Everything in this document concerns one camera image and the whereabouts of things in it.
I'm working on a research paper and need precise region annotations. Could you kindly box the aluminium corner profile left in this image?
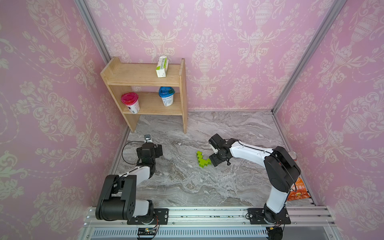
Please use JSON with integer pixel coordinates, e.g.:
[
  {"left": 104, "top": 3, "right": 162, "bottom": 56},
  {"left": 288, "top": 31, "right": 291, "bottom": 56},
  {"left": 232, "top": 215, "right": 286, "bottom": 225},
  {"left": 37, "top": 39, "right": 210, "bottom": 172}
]
[{"left": 75, "top": 0, "right": 111, "bottom": 65}]

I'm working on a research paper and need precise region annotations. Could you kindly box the white green carton box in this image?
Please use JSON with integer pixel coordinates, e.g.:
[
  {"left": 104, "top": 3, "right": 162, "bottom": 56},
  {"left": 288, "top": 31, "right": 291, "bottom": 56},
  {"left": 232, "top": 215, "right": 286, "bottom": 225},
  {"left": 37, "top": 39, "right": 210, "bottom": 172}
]
[{"left": 156, "top": 56, "right": 169, "bottom": 78}]

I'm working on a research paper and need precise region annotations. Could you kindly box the green lego brick base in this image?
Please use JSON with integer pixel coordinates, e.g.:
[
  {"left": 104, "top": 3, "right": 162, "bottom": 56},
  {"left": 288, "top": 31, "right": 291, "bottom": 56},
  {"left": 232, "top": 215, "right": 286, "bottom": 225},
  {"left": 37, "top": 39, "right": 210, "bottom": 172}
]
[{"left": 197, "top": 151, "right": 212, "bottom": 168}]

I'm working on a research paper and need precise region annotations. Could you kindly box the blue lid cup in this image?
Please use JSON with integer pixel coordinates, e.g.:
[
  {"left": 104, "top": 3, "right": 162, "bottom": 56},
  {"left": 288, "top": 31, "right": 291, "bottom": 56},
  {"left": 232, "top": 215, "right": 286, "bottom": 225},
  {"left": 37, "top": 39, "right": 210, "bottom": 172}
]
[{"left": 159, "top": 87, "right": 175, "bottom": 107}]

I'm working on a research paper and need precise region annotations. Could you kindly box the red cola can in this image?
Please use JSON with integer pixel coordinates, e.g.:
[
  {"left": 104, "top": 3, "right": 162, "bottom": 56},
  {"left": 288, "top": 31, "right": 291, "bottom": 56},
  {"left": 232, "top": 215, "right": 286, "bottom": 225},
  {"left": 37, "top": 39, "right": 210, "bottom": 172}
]
[{"left": 289, "top": 151, "right": 298, "bottom": 161}]

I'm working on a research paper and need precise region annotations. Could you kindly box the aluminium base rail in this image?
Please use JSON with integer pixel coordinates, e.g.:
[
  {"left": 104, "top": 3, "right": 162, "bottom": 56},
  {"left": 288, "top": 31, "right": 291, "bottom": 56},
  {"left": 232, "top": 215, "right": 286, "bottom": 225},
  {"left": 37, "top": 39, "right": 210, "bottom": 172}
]
[{"left": 78, "top": 206, "right": 342, "bottom": 240}]

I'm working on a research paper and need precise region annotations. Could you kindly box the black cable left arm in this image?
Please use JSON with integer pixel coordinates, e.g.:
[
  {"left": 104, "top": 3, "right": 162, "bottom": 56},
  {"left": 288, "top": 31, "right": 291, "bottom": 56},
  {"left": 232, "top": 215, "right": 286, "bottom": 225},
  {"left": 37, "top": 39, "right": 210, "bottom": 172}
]
[{"left": 121, "top": 140, "right": 145, "bottom": 166}]

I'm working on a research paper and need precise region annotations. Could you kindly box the aluminium corner profile right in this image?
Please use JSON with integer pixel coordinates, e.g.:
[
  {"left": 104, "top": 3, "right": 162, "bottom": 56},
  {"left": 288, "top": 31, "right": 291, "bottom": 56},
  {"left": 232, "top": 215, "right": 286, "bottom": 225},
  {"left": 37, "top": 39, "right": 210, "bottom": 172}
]
[{"left": 271, "top": 0, "right": 347, "bottom": 117}]

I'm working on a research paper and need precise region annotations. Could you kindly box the wooden shelf unit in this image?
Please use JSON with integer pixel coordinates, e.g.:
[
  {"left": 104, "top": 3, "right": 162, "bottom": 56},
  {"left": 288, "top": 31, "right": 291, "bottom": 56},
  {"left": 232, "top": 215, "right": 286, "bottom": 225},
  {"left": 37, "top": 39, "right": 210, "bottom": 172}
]
[{"left": 100, "top": 57, "right": 188, "bottom": 133}]

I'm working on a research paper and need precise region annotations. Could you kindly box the pink lid cup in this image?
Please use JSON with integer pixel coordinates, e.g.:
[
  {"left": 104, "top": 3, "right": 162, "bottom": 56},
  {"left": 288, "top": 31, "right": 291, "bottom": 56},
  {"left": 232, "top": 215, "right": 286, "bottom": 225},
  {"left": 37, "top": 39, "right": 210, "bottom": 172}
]
[{"left": 121, "top": 92, "right": 140, "bottom": 114}]

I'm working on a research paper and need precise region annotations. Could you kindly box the orange snack bag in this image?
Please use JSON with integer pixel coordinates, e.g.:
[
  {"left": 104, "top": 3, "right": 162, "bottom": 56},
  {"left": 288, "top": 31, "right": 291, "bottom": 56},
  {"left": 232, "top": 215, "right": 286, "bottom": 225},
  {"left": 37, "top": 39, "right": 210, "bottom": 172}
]
[{"left": 287, "top": 177, "right": 311, "bottom": 201}]

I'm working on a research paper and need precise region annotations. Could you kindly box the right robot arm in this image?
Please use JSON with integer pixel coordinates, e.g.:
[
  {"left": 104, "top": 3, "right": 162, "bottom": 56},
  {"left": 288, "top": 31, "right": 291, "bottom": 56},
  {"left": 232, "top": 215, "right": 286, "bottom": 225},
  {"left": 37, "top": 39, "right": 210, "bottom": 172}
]
[{"left": 209, "top": 134, "right": 301, "bottom": 225}]

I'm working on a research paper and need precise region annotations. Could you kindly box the aluminium corner profile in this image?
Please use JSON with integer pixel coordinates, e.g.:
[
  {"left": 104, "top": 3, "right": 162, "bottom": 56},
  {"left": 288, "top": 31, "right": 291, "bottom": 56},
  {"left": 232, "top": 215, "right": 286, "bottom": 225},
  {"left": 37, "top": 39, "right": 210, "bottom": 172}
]
[
  {"left": 271, "top": 0, "right": 347, "bottom": 117},
  {"left": 75, "top": 0, "right": 111, "bottom": 65}
]

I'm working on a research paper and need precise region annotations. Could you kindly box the small circuit board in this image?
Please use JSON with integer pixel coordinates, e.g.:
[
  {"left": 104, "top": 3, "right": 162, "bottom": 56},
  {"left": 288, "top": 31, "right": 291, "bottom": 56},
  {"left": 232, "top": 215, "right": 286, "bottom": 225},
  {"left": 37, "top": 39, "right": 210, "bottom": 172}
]
[{"left": 138, "top": 228, "right": 158, "bottom": 237}]

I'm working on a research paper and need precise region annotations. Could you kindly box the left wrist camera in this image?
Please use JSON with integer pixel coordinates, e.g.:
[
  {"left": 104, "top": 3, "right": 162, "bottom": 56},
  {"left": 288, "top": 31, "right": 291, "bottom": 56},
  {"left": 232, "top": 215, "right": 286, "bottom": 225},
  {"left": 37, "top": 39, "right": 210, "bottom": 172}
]
[{"left": 144, "top": 134, "right": 153, "bottom": 143}]

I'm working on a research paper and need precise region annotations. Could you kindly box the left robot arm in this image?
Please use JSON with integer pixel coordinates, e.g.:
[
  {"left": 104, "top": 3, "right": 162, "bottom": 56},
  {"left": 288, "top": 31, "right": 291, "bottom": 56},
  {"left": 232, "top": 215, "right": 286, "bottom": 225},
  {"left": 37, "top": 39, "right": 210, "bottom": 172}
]
[{"left": 96, "top": 142, "right": 163, "bottom": 224}]

